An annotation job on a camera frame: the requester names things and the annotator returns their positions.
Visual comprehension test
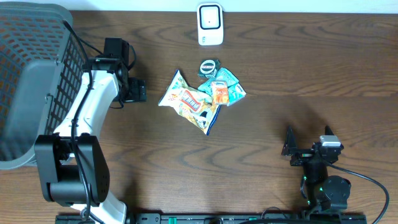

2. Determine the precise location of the yellow snack bag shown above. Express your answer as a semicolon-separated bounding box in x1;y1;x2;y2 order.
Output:
158;70;221;136

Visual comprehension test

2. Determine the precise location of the round green label snack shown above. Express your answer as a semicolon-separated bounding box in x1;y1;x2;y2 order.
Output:
198;59;220;78

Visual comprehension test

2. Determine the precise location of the green tissue pack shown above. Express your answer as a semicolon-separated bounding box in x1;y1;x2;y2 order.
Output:
227;83;246;106

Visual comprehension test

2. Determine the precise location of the orange tissue pack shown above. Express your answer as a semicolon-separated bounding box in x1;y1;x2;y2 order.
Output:
211;81;229;105

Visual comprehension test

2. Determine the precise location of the teal snack pouch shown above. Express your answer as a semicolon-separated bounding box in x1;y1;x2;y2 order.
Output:
198;67;239;95

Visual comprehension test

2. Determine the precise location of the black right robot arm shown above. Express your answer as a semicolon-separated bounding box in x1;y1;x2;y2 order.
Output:
281;126;351;213

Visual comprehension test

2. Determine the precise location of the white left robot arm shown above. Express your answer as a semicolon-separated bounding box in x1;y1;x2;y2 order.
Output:
34;58;147;223

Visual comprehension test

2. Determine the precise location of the white barcode scanner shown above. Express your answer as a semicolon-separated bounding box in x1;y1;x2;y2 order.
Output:
197;2;224;46

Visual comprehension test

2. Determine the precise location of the grey plastic mesh basket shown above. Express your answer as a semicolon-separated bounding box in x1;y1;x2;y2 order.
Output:
1;1;85;170

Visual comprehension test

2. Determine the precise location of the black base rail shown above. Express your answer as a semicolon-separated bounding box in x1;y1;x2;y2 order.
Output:
55;212;368;224

